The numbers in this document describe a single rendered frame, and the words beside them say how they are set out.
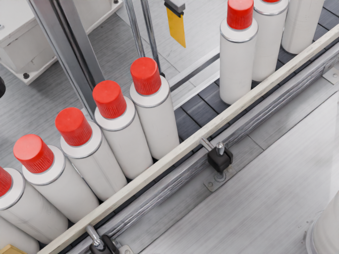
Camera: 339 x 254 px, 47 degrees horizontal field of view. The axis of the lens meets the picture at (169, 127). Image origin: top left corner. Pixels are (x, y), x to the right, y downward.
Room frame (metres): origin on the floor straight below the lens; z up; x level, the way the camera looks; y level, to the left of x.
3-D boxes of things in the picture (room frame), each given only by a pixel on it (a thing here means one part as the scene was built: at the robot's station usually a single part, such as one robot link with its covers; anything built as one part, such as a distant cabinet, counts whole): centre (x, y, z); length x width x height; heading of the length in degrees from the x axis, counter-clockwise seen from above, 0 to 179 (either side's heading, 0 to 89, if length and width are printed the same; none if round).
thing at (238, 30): (0.37, -0.12, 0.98); 0.05 x 0.05 x 0.20
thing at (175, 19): (0.35, -0.03, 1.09); 0.03 x 0.01 x 0.06; 28
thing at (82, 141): (0.25, 0.11, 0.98); 0.05 x 0.05 x 0.20
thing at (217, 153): (0.25, -0.07, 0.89); 0.03 x 0.03 x 0.12; 28
